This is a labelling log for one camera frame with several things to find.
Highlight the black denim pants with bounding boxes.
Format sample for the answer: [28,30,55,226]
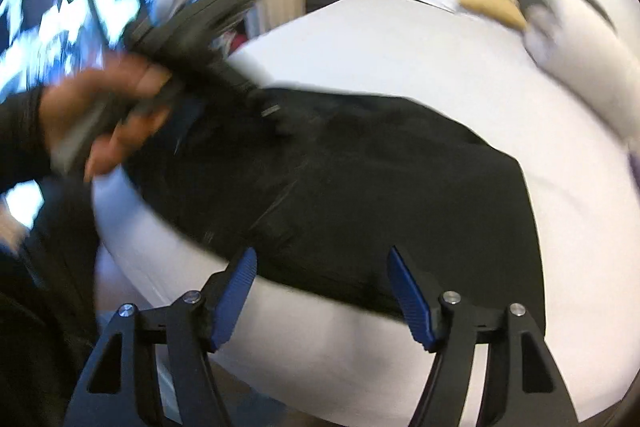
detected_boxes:
[120,87,547,325]

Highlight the yellow cushion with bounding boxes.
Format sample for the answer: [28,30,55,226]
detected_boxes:
[457,0,528,30]

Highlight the person's left hand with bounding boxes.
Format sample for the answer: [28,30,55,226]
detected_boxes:
[40,54,176,182]

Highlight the bed with white sheet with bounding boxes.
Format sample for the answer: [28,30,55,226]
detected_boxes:
[92,0,640,427]

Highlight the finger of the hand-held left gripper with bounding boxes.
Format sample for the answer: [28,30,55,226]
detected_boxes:
[245,82,301,138]

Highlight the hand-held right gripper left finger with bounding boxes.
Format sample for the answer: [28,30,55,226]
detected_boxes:
[62,247,258,427]

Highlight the person's dark clothing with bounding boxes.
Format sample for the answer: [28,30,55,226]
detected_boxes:
[0,187,101,427]

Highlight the person's left forearm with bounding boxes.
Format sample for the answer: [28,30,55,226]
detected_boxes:
[0,84,53,198]

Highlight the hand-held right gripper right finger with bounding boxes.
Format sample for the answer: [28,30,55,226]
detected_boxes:
[386,246,583,427]

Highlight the rolled white duvet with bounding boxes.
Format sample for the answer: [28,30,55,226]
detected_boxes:
[522,0,640,142]

